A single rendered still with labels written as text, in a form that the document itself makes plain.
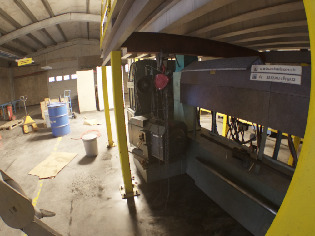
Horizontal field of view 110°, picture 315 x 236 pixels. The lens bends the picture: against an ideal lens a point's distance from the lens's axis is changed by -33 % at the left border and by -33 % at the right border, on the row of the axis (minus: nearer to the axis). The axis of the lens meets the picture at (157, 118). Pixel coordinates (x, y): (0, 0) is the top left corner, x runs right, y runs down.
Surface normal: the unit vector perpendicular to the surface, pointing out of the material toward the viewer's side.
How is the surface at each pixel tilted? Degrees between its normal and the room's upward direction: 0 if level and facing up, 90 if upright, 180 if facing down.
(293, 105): 90
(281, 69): 78
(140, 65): 90
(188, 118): 72
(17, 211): 90
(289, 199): 90
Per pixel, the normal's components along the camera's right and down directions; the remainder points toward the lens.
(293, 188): -0.98, 0.08
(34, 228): 0.87, 0.09
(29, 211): 0.96, 0.08
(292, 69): -0.91, -0.07
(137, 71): 0.39, 0.21
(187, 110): 0.36, -0.10
